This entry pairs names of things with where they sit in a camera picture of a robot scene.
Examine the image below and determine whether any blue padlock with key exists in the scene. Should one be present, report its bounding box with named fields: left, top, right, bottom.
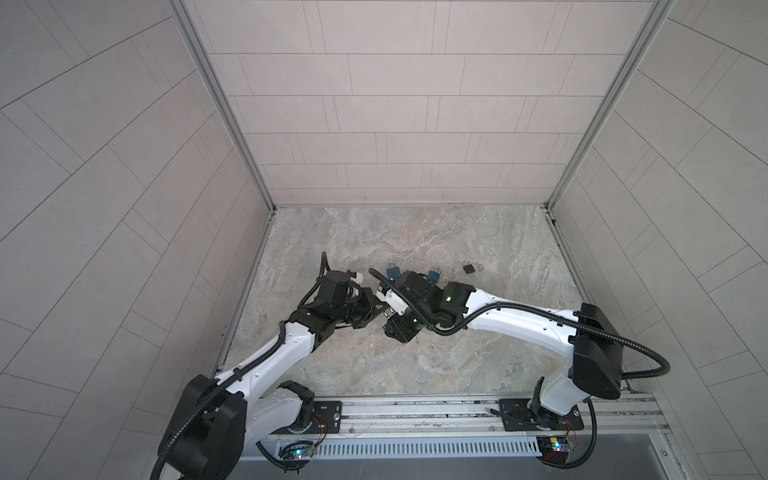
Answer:
left=386, top=261, right=402, bottom=281

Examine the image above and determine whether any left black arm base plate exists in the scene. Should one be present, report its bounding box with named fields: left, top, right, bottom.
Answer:
left=275, top=401, right=343, bottom=435

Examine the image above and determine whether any right circuit board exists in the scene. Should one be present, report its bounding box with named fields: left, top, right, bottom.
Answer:
left=536, top=436, right=575, bottom=465

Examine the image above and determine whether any small blue padlock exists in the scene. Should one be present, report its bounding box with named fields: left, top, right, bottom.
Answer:
left=427, top=269, right=441, bottom=284

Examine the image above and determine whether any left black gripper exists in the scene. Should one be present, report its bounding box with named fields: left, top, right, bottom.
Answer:
left=328, top=289, right=390, bottom=329

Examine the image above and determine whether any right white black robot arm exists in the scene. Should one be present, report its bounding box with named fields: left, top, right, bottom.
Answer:
left=369, top=269, right=671, bottom=416

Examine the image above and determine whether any left green circuit board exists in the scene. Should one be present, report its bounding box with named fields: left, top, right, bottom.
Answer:
left=279, top=440, right=318, bottom=462

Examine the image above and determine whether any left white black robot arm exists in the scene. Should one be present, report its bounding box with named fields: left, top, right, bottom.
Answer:
left=150, top=259, right=384, bottom=479

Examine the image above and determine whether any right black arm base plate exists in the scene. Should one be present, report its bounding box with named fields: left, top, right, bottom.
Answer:
left=490, top=399, right=584, bottom=432

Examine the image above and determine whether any white vent grille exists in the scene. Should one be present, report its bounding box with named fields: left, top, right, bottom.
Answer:
left=300, top=436, right=542, bottom=460

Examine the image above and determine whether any aluminium mounting rail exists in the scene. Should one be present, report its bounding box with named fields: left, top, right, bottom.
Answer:
left=315, top=392, right=671, bottom=439

